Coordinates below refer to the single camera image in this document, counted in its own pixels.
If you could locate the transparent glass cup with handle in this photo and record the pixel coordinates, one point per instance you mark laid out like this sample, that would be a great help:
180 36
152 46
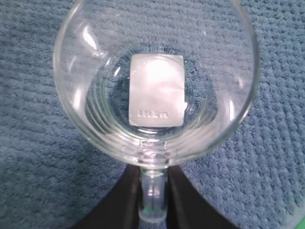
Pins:
156 83

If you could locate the folded blue towel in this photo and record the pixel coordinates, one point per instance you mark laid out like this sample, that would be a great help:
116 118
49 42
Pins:
51 177

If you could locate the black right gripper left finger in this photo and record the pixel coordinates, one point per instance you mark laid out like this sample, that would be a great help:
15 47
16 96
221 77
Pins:
119 208

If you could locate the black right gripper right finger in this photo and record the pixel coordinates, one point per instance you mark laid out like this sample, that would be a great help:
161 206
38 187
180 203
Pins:
187 209

